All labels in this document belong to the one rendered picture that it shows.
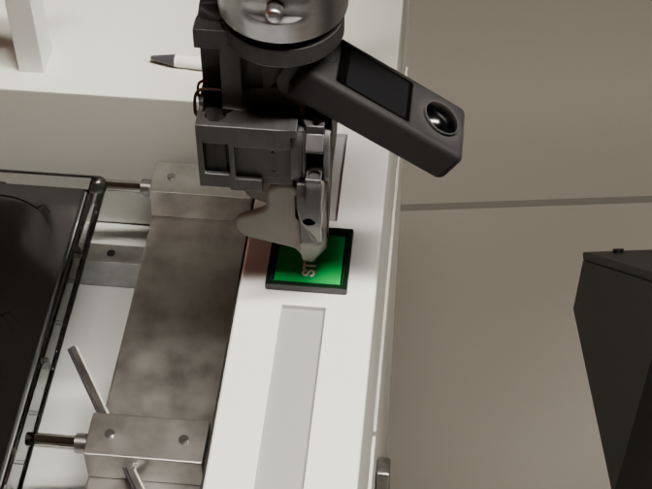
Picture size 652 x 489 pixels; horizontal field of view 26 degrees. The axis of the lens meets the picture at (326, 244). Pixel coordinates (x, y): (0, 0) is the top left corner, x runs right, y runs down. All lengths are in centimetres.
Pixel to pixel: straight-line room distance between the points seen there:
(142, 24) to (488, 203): 128
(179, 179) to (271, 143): 27
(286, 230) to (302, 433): 13
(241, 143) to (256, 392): 16
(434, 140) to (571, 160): 161
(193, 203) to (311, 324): 20
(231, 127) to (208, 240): 27
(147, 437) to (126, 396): 6
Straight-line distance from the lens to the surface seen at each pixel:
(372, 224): 100
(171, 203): 111
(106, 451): 96
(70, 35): 116
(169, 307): 106
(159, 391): 101
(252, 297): 96
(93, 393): 100
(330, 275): 96
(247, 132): 85
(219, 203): 110
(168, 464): 95
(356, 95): 83
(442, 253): 228
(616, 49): 268
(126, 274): 114
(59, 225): 110
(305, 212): 87
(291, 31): 79
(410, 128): 84
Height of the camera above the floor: 169
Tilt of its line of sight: 48 degrees down
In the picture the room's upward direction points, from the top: straight up
